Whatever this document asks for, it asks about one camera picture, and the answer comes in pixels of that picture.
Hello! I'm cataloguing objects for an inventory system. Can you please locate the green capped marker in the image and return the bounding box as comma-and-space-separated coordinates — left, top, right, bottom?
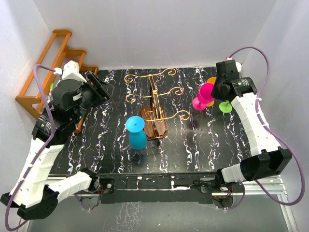
50, 83, 54, 92

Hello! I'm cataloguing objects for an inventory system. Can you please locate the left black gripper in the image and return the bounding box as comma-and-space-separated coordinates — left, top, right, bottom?
71, 73, 114, 124

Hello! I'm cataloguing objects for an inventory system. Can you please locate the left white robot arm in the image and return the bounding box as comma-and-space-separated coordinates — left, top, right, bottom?
0, 72, 114, 220

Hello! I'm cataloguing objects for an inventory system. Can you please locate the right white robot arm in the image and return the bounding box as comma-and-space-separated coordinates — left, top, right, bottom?
211, 59, 292, 192

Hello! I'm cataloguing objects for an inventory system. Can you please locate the blue wine glass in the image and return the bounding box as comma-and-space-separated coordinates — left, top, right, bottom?
126, 116, 147, 150

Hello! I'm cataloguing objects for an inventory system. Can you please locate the orange tipped marker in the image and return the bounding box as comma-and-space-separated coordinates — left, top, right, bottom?
47, 92, 52, 103

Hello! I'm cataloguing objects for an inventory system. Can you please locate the green wine glass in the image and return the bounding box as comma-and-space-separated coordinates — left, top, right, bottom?
219, 101, 233, 113

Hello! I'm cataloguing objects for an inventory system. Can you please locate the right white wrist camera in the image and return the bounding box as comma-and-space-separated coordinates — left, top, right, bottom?
225, 57, 242, 73

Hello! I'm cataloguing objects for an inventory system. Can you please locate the pink wine glass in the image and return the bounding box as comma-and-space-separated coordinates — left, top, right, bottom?
192, 83, 209, 111

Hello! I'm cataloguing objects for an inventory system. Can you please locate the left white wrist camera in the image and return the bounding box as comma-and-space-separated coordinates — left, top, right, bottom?
54, 60, 86, 83

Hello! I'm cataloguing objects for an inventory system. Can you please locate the orange wooden rack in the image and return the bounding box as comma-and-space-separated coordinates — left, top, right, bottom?
15, 29, 99, 133

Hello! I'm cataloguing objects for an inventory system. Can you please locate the orange wine glass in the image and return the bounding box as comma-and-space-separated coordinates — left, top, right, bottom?
207, 77, 216, 107

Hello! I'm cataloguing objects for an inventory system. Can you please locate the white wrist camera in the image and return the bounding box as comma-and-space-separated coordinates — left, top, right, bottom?
54, 60, 86, 83
225, 57, 242, 73

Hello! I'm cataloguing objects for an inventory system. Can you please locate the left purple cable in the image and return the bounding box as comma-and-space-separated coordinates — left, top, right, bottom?
4, 64, 97, 230

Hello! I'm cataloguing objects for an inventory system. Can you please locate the gold wire wine glass rack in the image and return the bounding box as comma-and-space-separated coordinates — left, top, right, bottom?
124, 68, 190, 141

